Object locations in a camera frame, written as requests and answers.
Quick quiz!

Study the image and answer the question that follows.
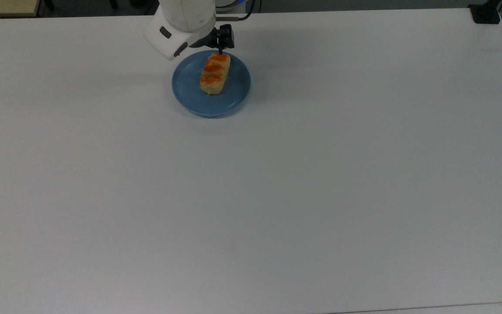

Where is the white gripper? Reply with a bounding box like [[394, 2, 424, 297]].
[[143, 16, 235, 61]]

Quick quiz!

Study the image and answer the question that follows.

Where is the bread with orange glaze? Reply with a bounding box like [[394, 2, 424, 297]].
[[199, 52, 231, 95]]

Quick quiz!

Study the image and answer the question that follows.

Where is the blue round plate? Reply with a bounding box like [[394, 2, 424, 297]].
[[171, 50, 251, 118]]

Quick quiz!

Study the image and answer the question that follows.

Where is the wooden side table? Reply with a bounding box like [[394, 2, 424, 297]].
[[0, 0, 43, 19]]

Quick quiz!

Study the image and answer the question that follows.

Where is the black table clamp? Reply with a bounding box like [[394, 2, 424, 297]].
[[468, 0, 502, 25]]

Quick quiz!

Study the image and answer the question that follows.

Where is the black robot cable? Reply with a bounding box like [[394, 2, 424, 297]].
[[215, 0, 257, 22]]

